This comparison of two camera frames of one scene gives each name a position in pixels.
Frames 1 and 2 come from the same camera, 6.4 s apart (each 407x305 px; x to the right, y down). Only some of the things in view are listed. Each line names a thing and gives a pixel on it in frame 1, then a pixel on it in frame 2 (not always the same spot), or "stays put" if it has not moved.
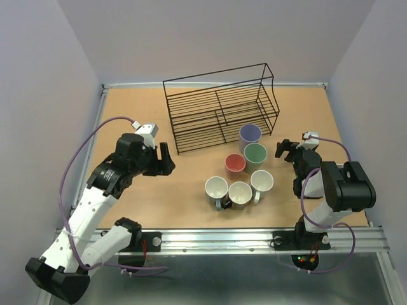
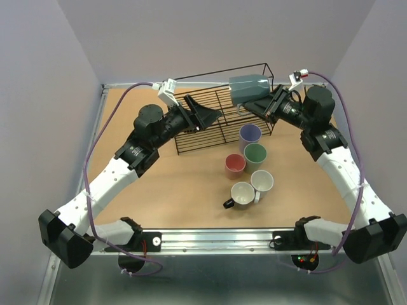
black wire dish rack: (209, 109) stays put
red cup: (234, 164) stays put
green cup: (254, 154) stays put
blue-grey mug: (216, 189) -> (248, 88)
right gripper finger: (282, 147) -> (277, 88)
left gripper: (161, 167) -> (203, 117)
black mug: (240, 194) stays put
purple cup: (248, 133) stays put
